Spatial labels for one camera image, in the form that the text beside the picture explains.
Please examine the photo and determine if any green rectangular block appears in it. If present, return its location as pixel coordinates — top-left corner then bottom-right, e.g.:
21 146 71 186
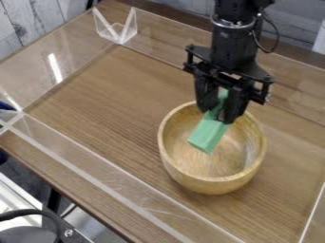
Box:
188 90 230 154

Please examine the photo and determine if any blue object left edge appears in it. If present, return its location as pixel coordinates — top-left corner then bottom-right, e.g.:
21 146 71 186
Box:
0 100 18 165

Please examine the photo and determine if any brown wooden bowl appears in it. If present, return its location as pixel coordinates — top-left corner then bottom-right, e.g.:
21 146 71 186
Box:
158 102 267 195

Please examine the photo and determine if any black cable bottom left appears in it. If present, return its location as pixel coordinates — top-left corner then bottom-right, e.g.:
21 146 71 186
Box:
0 208 61 243

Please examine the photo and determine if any clear acrylic tray enclosure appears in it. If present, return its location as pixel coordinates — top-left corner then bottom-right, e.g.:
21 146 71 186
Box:
0 0 325 243

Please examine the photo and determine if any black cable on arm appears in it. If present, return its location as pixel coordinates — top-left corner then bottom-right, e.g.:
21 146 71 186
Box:
252 10 283 54

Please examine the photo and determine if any metal bracket with screw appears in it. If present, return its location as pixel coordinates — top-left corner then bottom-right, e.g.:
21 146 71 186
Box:
39 207 95 243

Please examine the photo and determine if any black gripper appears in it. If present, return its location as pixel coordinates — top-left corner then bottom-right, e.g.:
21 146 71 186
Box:
185 17 275 124

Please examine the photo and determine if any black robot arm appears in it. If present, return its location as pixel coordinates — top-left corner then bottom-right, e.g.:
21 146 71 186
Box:
185 0 276 124

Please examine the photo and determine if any black table leg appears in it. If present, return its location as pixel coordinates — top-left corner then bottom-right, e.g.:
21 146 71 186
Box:
47 189 63 213

